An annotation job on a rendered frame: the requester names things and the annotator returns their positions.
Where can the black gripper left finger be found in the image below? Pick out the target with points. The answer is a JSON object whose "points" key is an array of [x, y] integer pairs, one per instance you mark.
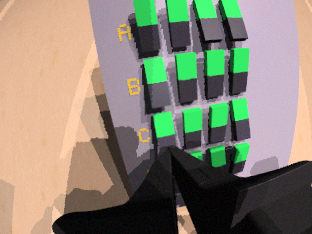
{"points": [[151, 210]]}

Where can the grey switch panel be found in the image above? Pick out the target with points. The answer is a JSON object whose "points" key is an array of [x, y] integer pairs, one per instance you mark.
{"points": [[217, 78]]}

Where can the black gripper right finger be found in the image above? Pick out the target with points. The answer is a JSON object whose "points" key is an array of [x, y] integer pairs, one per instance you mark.
{"points": [[217, 201]]}

